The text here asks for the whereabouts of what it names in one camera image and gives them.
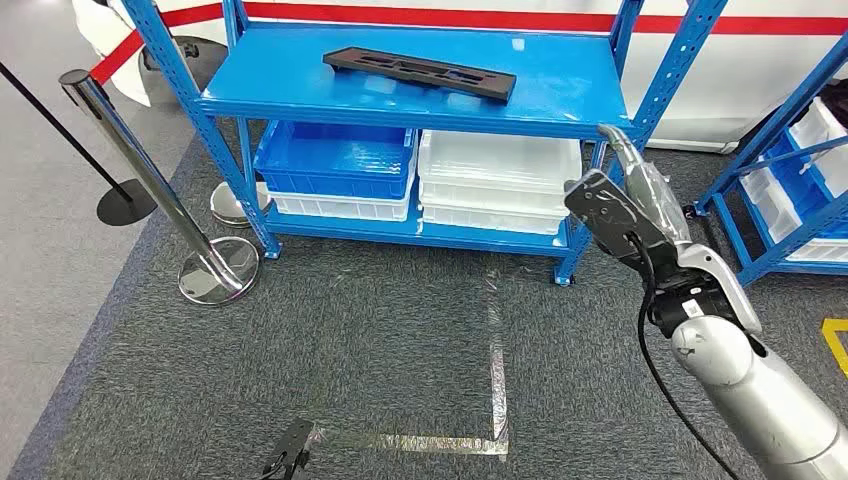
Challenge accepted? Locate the translucent white plastic bin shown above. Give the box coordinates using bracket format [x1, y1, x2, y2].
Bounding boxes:
[417, 129, 584, 213]

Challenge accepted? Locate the black slotted plastic panel part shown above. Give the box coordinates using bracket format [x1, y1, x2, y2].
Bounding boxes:
[322, 46, 517, 105]

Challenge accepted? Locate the chrome stanchion post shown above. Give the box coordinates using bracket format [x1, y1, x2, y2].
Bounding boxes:
[210, 180, 273, 229]
[59, 69, 260, 306]

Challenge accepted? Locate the blue metal shelf rack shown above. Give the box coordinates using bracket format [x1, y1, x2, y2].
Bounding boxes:
[121, 0, 730, 287]
[692, 29, 848, 287]

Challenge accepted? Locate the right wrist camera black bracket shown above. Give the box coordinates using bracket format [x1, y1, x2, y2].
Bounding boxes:
[564, 168, 677, 280]

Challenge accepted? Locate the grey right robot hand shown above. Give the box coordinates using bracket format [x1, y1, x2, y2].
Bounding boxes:
[598, 124, 694, 248]

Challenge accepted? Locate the red barrier belt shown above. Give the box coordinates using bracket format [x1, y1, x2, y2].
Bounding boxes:
[89, 0, 848, 86]

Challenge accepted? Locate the wrist camera black bracket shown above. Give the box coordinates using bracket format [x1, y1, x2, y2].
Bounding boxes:
[564, 168, 677, 280]
[261, 418, 316, 480]

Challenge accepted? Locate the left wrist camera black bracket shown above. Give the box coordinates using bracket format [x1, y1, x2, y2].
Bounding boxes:
[261, 418, 316, 480]

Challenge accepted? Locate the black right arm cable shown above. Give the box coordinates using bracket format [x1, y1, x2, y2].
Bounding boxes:
[625, 233, 740, 480]

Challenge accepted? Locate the blue plastic bin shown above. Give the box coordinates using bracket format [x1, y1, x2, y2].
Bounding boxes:
[768, 132, 848, 240]
[253, 120, 419, 201]

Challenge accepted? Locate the white car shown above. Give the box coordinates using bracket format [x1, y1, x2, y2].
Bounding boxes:
[71, 0, 848, 155]

